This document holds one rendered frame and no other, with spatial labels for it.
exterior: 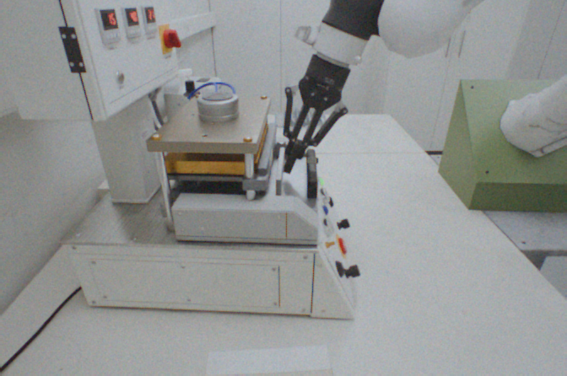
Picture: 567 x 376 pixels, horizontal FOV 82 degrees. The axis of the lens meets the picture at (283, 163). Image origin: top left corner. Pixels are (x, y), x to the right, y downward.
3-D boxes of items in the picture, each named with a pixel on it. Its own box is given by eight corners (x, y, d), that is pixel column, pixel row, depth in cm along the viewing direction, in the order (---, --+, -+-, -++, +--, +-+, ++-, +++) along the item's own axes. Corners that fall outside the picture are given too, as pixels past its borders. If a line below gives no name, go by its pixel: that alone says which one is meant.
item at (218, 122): (119, 188, 57) (100, 116, 51) (179, 126, 85) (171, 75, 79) (258, 191, 56) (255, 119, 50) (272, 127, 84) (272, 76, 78)
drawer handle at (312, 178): (306, 198, 63) (307, 180, 61) (305, 163, 77) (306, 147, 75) (317, 198, 63) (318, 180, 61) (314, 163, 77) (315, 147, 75)
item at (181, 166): (164, 179, 60) (155, 131, 55) (198, 135, 79) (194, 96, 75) (258, 182, 59) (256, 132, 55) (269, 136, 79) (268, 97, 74)
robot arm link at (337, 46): (373, 42, 53) (359, 74, 55) (360, 34, 64) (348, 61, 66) (300, 13, 51) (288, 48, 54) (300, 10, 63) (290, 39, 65)
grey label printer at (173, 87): (166, 119, 157) (160, 83, 150) (181, 107, 175) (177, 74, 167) (217, 120, 155) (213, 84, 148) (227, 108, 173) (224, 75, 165)
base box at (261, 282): (89, 309, 67) (63, 243, 59) (160, 205, 100) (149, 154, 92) (355, 320, 64) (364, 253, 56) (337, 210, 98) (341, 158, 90)
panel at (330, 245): (353, 310, 66) (319, 243, 59) (339, 220, 93) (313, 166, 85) (364, 308, 65) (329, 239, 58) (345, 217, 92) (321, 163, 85)
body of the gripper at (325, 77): (310, 55, 55) (291, 105, 59) (357, 72, 56) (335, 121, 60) (310, 49, 62) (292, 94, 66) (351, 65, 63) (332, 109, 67)
